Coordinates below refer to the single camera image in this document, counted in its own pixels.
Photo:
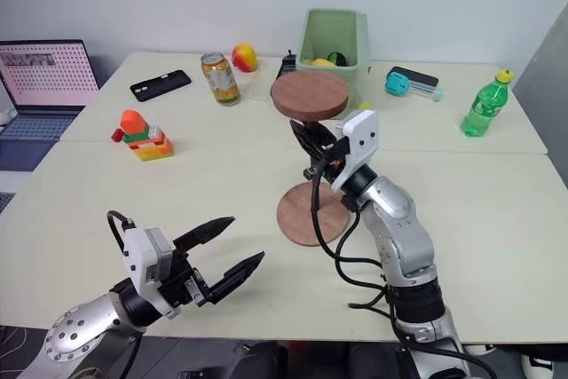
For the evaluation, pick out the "orange toy carrot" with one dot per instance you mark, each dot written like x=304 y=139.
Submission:
x=133 y=120

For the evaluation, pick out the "black rectangular box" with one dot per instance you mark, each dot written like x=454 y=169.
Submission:
x=419 y=77

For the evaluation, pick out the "round wooden base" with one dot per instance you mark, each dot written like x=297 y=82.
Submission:
x=297 y=219

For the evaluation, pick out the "green plastic soda bottle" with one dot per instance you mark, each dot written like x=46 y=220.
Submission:
x=486 y=106

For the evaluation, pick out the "colourful toy block stack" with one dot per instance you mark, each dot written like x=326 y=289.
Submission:
x=153 y=146

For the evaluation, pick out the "red yellow fruit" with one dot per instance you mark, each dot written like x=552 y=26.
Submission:
x=245 y=57

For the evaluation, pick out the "yellow drink can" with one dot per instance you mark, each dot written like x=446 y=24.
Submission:
x=220 y=81

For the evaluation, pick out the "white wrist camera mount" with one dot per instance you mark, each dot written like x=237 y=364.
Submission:
x=361 y=130
x=143 y=263

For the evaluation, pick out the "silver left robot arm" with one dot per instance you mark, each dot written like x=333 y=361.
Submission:
x=84 y=321

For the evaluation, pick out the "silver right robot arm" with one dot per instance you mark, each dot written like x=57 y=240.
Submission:
x=399 y=228

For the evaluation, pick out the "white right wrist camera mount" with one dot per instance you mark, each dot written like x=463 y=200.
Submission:
x=361 y=130

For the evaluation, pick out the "yellow item in bin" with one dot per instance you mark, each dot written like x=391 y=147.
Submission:
x=323 y=62

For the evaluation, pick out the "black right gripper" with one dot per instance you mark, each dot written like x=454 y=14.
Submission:
x=327 y=161

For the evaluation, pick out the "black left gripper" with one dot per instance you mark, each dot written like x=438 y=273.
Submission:
x=182 y=283

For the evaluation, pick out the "dark rounded shape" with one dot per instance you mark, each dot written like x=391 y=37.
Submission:
x=264 y=361
x=375 y=363

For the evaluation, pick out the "green black item in bin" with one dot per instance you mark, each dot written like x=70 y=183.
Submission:
x=338 y=58

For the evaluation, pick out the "black smartphone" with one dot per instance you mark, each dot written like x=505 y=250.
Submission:
x=160 y=85

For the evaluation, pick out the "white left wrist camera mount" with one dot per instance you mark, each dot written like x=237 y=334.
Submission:
x=143 y=263

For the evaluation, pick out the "teal toy device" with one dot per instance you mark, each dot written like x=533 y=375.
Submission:
x=397 y=84

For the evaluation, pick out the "open laptop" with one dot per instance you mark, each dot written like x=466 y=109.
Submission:
x=44 y=73

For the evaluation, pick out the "small black device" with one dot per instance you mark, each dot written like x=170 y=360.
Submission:
x=286 y=68

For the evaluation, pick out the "light green plastic bin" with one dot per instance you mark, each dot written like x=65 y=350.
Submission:
x=330 y=33

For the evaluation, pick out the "clear tube with teal cap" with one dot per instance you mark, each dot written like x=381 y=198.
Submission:
x=428 y=92

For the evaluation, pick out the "grey partition panel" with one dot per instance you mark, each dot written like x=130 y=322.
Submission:
x=548 y=86

